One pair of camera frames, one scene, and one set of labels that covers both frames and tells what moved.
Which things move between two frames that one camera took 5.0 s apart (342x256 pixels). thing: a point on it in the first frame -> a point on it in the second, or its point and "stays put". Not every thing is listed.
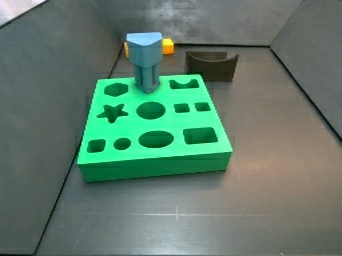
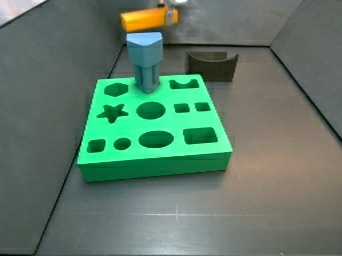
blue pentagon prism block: x=146 y=56 stays put
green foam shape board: x=148 y=135 stays put
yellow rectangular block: x=167 y=47 -> x=147 y=19
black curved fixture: x=214 y=65 stays put
